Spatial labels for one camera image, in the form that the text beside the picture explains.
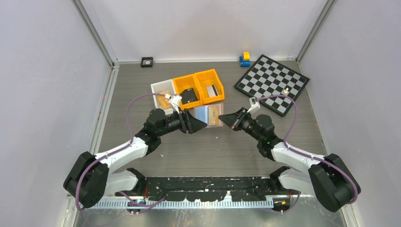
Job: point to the black card in bin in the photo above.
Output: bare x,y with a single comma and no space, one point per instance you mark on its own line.
188,96

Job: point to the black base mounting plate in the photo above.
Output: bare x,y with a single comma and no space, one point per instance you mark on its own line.
200,189

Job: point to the tan leather card holder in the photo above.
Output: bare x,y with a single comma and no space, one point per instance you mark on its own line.
201,113

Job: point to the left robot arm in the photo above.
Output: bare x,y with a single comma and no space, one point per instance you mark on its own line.
94,176

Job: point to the blue and yellow toy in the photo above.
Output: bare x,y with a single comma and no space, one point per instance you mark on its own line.
244,59

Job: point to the white striped card in bin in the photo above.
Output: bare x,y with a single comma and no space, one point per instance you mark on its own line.
212,91

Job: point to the small black square device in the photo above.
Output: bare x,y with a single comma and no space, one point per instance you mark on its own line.
147,62

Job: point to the orange plastic bin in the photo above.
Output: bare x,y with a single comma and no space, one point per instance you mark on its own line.
207,78
185,82

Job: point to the black and white chessboard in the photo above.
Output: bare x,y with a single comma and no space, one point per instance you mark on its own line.
268,77

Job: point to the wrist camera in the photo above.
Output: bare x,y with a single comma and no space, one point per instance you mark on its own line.
174,102
255,105

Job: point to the gold card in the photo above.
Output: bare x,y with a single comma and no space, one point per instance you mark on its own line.
214,112
163,100

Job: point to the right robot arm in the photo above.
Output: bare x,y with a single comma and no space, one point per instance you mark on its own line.
327,178

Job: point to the aluminium front rail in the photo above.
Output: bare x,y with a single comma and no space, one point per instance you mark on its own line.
206,188

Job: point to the gold card in white bin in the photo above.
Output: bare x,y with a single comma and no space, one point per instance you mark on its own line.
163,100

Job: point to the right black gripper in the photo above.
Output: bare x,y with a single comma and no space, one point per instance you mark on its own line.
234,120

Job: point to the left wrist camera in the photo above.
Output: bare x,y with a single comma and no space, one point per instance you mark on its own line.
174,102

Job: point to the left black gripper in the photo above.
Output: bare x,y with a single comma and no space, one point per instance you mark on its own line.
187,123

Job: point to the white plastic bin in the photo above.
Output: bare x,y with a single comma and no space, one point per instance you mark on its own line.
166,85

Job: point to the left orange plastic bin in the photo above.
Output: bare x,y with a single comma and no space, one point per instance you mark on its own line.
185,82

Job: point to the right orange plastic bin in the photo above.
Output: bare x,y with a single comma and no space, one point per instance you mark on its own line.
207,78

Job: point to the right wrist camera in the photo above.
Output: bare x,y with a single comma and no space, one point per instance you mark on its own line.
255,105

